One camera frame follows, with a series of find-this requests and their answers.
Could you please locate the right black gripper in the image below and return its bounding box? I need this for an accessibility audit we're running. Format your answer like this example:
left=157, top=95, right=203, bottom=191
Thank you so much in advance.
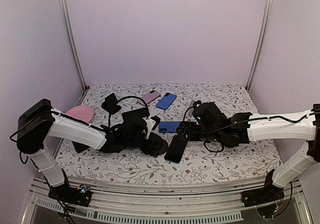
left=176, top=121, right=223, bottom=144

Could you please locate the dark round base stand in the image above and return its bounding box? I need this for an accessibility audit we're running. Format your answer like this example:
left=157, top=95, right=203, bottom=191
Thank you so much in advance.
left=149, top=133, right=169, bottom=157

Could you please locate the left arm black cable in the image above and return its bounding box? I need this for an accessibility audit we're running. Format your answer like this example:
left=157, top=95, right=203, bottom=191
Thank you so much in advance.
left=107, top=96, right=150, bottom=127

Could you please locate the pink round dish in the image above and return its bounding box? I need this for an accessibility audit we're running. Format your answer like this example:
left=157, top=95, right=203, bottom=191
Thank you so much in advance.
left=65, top=105, right=94, bottom=123

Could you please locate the black folding phone stand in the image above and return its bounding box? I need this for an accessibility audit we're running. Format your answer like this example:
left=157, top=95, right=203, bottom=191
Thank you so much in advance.
left=101, top=93, right=121, bottom=115

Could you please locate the aluminium frame post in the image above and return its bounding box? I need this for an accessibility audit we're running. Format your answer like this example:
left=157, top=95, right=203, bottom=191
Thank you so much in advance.
left=59, top=0, right=87, bottom=91
left=245, top=0, right=273, bottom=93

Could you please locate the teal phone dark screen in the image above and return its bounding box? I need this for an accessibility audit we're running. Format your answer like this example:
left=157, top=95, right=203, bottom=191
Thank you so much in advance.
left=164, top=135, right=188, bottom=164

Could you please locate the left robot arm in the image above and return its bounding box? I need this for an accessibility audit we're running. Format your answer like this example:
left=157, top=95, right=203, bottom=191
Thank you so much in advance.
left=9, top=99, right=169, bottom=201

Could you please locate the blue phone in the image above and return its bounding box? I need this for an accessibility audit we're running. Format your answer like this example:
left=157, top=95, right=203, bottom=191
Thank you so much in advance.
left=158, top=122, right=180, bottom=133
left=156, top=93, right=177, bottom=110

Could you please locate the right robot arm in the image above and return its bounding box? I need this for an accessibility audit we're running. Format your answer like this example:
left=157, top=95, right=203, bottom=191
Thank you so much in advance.
left=180, top=101, right=320, bottom=202

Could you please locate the left aluminium frame post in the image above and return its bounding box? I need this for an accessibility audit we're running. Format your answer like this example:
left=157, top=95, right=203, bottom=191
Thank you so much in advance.
left=59, top=0, right=87, bottom=91

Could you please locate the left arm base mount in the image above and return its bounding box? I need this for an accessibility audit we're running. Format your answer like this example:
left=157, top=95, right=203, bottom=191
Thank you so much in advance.
left=48, top=178, right=92, bottom=207

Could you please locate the black phone on left stand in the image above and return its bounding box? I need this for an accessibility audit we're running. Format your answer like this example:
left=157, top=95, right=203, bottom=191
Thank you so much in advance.
left=72, top=142, right=89, bottom=153

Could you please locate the white silver stand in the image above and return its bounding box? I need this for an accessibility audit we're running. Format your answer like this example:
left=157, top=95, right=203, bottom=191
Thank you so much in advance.
left=186, top=100, right=197, bottom=119

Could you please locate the floral table mat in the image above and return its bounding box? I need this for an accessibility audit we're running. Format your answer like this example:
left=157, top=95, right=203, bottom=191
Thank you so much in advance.
left=55, top=84, right=282, bottom=185

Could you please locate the right aluminium frame post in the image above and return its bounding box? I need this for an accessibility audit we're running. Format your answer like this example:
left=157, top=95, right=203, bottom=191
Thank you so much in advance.
left=245, top=0, right=273, bottom=93

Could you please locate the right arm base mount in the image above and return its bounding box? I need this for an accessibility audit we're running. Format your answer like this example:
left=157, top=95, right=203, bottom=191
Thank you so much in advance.
left=240, top=169, right=293, bottom=220

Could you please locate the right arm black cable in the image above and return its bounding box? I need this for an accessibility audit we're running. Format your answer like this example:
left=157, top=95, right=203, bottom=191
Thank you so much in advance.
left=182, top=104, right=318, bottom=153

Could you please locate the pink phone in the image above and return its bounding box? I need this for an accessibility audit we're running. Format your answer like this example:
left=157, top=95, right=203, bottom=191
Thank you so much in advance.
left=142, top=90, right=161, bottom=104

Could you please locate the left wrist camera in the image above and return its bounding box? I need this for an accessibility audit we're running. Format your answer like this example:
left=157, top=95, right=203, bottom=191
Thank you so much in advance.
left=145, top=115, right=161, bottom=139

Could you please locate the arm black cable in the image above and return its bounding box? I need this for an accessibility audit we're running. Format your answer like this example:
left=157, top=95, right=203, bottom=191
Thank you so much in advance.
left=182, top=104, right=318, bottom=153
left=107, top=96, right=150, bottom=127

